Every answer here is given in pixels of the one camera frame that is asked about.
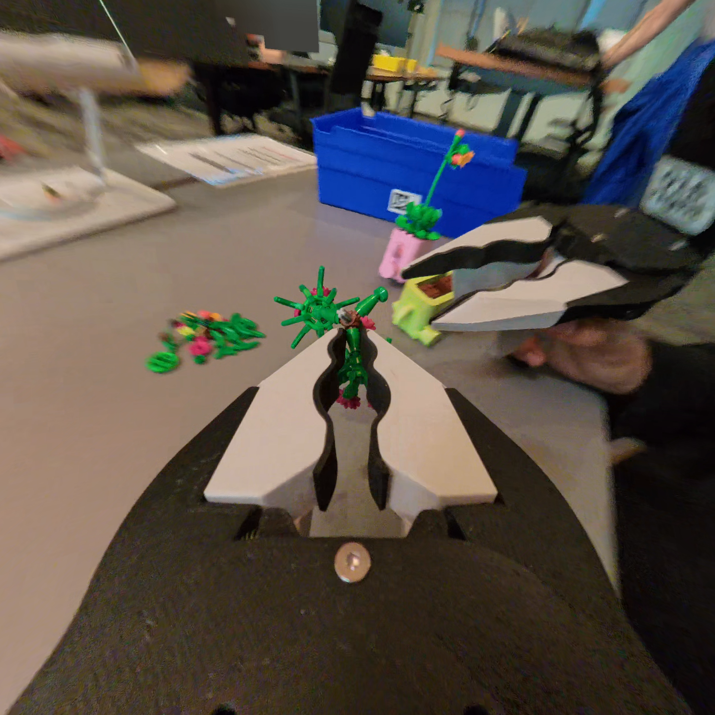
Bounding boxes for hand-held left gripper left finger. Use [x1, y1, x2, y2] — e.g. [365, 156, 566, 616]
[204, 328, 350, 535]

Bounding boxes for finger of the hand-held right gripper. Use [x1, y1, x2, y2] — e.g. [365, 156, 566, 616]
[430, 260, 630, 333]
[401, 215, 555, 281]

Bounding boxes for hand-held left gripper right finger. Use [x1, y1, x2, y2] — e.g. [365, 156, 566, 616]
[366, 330, 499, 535]

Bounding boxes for pile of small toy bricks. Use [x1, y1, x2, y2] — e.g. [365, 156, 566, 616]
[144, 310, 267, 375]

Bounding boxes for green toy brick vine plant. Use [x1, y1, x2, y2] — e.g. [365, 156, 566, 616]
[274, 266, 392, 411]

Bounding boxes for person's right forearm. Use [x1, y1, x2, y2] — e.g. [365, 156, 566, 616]
[606, 335, 715, 448]

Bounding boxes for person's right hand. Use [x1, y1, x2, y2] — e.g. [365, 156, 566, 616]
[511, 321, 654, 395]

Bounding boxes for pink toy brick plant pot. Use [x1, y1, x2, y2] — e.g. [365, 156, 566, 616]
[379, 128, 476, 283]

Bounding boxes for lime green toy brick pot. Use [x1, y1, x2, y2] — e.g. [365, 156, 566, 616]
[391, 271, 456, 347]

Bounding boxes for blue cloth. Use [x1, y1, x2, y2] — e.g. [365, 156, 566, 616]
[584, 39, 715, 207]

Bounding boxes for blue plastic bin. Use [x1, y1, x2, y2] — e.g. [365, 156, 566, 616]
[311, 107, 528, 238]

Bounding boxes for wooden background desk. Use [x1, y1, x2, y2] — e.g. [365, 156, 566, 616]
[436, 44, 632, 140]

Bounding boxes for black bag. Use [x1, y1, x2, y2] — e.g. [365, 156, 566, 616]
[494, 29, 603, 72]

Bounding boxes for laminated paper sheet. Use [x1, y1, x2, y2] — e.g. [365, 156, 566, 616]
[136, 134, 318, 188]

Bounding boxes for white document stand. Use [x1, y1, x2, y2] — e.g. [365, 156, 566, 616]
[0, 31, 191, 260]

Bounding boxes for black board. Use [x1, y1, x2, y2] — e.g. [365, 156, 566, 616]
[0, 0, 252, 65]

